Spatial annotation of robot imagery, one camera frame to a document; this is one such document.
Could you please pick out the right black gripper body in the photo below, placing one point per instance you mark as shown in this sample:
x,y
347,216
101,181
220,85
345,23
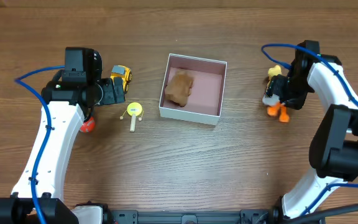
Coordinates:
x,y
284,93

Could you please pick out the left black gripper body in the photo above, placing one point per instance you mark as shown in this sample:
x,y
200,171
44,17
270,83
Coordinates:
x,y
117,91

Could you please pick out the yellow toy truck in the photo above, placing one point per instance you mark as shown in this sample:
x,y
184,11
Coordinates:
x,y
123,72

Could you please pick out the white plush duck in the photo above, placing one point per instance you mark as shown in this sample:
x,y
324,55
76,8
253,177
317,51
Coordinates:
x,y
279,109

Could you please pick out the yellow wooden rattle drum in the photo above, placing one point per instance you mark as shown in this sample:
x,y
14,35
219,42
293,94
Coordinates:
x,y
136,112

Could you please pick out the red toy ball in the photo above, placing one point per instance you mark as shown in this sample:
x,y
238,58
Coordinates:
x,y
88,126

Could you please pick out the brown plush toy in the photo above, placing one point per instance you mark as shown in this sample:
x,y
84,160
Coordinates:
x,y
179,88

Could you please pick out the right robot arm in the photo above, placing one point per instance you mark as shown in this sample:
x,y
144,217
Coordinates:
x,y
333,152

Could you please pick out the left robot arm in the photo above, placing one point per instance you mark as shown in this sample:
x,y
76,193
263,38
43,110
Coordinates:
x,y
67,101

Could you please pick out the white square cardboard box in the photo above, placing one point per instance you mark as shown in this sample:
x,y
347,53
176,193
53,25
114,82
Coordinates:
x,y
205,101

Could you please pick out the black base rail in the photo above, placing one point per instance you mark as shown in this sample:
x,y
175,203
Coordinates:
x,y
136,217

